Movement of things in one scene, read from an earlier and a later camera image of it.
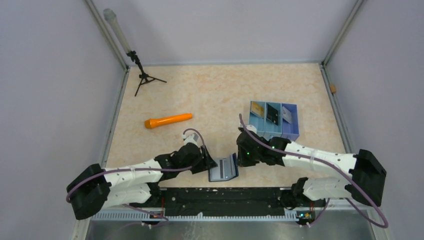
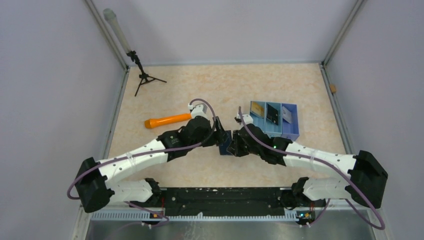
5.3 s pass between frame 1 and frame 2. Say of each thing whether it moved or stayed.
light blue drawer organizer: stayed
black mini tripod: stayed
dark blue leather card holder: moved
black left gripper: moved
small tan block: stayed
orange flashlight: stayed
